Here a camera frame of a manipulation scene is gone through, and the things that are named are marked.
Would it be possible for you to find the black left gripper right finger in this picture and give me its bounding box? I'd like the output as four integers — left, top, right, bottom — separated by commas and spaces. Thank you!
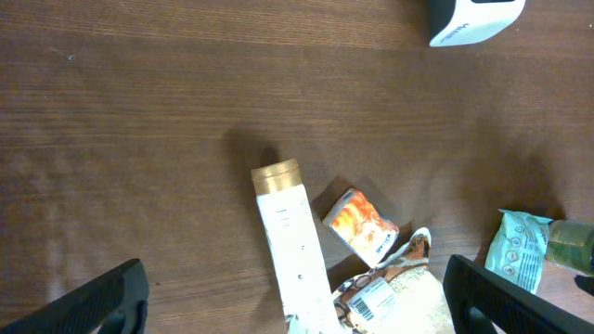
443, 254, 593, 334

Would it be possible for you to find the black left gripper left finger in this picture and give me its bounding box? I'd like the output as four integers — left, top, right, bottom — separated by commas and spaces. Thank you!
1, 259, 149, 334

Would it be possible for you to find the teal snack packet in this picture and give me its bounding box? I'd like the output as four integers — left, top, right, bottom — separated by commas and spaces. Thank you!
484, 209, 553, 294

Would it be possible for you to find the beige brown snack bag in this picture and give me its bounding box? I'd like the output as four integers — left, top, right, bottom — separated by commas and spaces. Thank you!
332, 227, 455, 334

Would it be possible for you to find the orange small carton box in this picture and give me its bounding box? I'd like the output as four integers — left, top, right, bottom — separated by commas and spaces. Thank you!
322, 187, 399, 267

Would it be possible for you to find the white tube gold cap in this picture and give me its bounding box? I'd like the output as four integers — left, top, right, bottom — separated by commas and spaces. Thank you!
252, 159, 342, 334

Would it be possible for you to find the white barcode scanner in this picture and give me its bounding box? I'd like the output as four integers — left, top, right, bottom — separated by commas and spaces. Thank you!
427, 0, 526, 47

